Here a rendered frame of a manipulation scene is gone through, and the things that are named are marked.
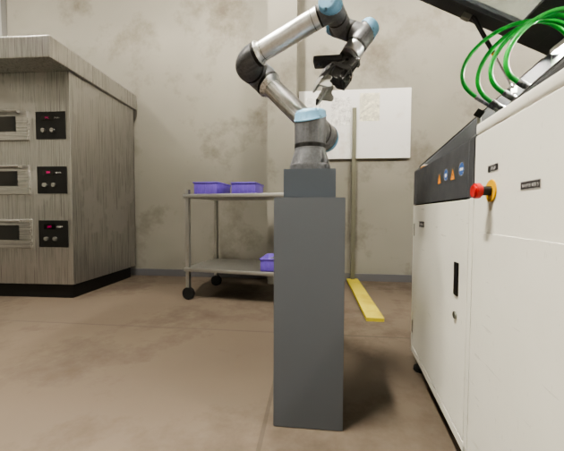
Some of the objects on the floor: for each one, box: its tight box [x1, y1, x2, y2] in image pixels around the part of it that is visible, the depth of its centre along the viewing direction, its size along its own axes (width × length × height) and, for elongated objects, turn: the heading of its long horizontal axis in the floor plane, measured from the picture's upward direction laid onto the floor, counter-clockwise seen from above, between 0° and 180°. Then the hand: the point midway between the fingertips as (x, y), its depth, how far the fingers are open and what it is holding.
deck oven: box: [0, 35, 137, 298], centre depth 301 cm, size 157×121×210 cm
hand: (314, 96), depth 116 cm, fingers open, 7 cm apart
